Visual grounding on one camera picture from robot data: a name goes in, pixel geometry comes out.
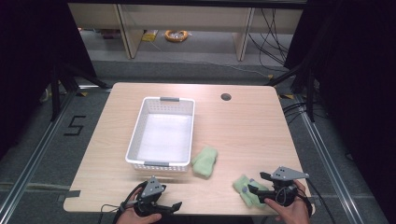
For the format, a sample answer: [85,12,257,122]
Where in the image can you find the thin white floor cable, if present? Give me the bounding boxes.
[183,59,273,78]

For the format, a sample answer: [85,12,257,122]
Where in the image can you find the yellow packet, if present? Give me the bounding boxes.
[141,29,160,43]

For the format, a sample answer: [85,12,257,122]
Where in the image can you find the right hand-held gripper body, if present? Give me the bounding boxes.
[270,166,310,208]

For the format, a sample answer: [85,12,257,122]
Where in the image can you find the aluminium floor rail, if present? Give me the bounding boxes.
[293,94,366,224]
[0,89,78,224]

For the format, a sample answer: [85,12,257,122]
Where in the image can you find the hand-held gripper black cable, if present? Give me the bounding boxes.
[97,182,148,224]
[303,177,338,224]

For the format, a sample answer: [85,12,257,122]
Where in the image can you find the white plastic basket grey handles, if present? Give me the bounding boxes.
[124,96,196,173]

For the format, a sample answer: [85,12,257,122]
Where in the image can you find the black metal stand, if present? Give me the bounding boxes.
[49,61,110,123]
[263,60,316,123]

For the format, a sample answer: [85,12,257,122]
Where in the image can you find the person's left hand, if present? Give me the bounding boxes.
[116,187,163,224]

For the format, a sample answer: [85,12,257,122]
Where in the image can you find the right hand-held gripper black cable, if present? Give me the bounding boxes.
[303,177,338,224]

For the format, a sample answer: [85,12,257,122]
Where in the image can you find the person's right hand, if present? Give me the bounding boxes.
[263,181,313,224]

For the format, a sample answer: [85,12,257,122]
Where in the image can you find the bundle of black hanging cables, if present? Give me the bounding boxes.
[247,8,291,67]

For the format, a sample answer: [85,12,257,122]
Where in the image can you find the white shelf unit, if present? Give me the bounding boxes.
[67,3,304,62]

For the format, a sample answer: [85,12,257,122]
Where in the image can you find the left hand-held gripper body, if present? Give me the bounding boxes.
[134,175,167,217]

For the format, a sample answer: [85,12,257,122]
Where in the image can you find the black curtain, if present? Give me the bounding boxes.
[284,0,396,223]
[0,0,96,160]

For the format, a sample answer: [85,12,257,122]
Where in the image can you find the left hand-held gripper black cable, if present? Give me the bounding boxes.
[97,182,148,224]

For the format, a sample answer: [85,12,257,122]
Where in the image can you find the black floor cables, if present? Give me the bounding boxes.
[281,101,314,126]

